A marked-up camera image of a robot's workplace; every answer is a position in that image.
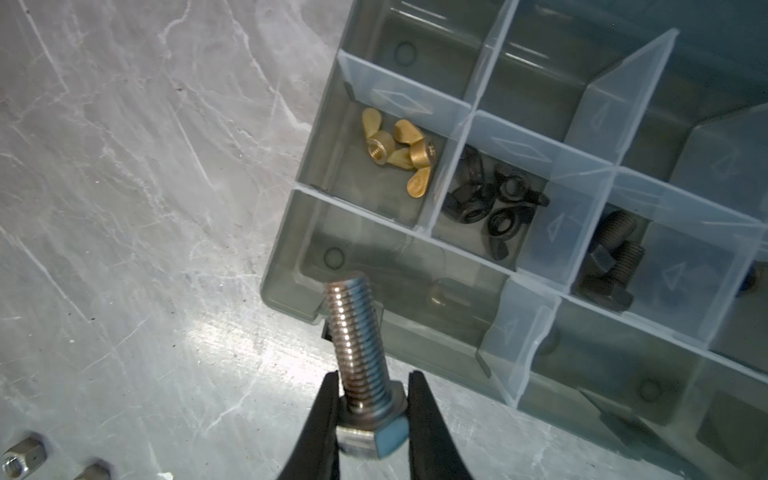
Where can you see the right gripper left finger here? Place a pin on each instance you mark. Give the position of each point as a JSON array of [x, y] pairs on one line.
[[316, 454]]

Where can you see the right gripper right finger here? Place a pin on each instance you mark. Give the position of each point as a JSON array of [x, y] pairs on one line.
[[433, 454]]

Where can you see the silver hex bolt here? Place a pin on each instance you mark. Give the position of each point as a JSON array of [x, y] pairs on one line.
[[372, 421]]

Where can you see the black hex bolt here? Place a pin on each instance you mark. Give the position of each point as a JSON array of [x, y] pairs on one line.
[[608, 273], [611, 232]]

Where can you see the black wing nut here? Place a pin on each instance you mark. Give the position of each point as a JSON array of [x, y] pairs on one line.
[[474, 198], [519, 205]]

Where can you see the brass wing nut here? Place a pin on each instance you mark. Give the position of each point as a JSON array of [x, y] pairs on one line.
[[406, 148]]

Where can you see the black wing nut front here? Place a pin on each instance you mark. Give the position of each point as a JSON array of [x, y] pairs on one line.
[[474, 198]]

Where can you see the silver hex nut lowest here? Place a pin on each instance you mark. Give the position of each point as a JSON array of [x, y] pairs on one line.
[[98, 470]]

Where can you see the clear plastic organizer box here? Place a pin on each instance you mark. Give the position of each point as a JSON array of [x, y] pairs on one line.
[[658, 108]]

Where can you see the silver hex nut lower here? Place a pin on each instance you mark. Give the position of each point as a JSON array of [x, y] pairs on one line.
[[23, 459]]

